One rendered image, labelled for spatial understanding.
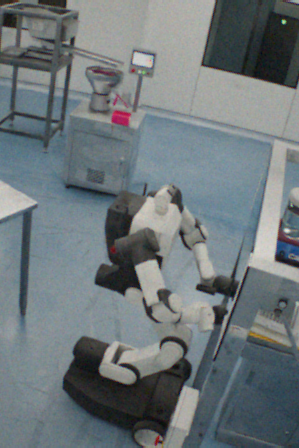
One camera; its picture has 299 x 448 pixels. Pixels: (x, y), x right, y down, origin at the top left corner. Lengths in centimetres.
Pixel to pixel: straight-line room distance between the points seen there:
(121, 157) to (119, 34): 296
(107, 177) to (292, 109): 348
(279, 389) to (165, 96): 541
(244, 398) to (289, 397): 23
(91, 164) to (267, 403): 288
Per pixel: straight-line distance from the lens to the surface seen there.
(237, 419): 275
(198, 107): 727
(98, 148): 459
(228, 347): 140
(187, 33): 706
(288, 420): 271
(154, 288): 192
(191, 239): 250
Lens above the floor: 230
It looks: 31 degrees down
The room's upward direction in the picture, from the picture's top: 12 degrees clockwise
